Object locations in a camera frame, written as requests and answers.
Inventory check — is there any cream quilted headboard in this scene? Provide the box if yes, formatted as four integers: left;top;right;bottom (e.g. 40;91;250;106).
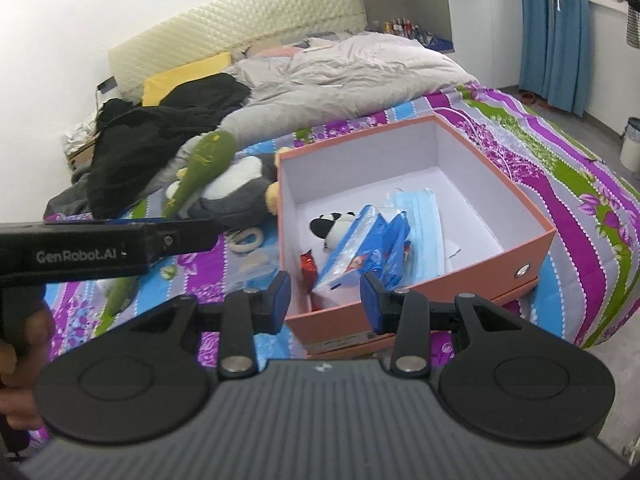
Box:
107;0;366;102

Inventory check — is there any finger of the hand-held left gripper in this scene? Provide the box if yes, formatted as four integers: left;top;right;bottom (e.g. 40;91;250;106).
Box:
145;218;219;257

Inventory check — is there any white ring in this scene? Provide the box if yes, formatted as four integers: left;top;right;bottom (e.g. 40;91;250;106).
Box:
228;227;266;256

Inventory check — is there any small panda plush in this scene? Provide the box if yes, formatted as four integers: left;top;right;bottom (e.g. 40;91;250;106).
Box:
308;212;356;251

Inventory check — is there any pink cardboard box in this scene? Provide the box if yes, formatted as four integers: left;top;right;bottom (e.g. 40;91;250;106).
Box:
276;113;559;358

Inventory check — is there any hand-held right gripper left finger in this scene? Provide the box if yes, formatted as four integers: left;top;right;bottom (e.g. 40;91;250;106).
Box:
127;271;292;380

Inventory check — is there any pink pillow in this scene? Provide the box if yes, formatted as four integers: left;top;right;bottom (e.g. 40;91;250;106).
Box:
249;39;314;59

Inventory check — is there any grey duvet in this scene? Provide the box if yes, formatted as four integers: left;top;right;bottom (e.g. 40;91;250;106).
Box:
219;32;479;152

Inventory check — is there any clear plastic bag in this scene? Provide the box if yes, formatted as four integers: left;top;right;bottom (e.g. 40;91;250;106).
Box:
234;251;281;289

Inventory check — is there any brown cardboard box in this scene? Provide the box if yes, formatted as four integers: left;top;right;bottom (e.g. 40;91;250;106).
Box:
67;137;102;172

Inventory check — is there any blue curtain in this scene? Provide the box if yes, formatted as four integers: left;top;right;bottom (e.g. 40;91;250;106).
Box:
517;0;592;117

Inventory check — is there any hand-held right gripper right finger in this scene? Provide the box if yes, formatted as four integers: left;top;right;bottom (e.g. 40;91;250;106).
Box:
359;272;523;377

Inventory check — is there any blue face mask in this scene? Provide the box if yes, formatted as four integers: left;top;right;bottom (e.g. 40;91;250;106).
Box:
389;187;444;274

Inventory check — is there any dark grey garment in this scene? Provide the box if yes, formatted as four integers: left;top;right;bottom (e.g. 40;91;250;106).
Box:
42;169;102;222

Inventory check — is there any row of small bottles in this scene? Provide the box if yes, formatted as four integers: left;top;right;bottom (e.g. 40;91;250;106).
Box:
367;17;419;37

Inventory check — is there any person's left hand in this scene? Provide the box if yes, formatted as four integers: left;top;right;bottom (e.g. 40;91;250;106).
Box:
0;304;57;432

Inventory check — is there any black clothing pile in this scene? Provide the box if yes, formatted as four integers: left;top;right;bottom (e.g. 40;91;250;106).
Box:
87;72;252;220

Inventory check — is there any grey white penguin plush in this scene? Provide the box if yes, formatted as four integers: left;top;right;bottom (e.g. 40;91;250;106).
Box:
165;151;281;229

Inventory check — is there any white trash bin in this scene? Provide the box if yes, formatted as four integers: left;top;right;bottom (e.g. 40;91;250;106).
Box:
619;117;640;177

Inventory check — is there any red candy wrapper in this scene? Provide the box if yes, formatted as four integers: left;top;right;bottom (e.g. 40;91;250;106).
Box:
298;252;320;292

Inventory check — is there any blue snack packet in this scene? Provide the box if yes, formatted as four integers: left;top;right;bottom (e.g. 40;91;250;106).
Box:
317;204;414;292

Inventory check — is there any yellow pillow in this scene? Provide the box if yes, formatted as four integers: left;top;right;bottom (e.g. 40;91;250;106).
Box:
141;51;234;107

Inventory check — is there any long green plush toy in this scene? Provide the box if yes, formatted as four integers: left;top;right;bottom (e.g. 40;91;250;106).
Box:
95;129;239;337

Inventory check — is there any white crumpled cloth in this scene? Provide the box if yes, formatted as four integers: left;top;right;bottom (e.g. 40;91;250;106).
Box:
62;119;104;154

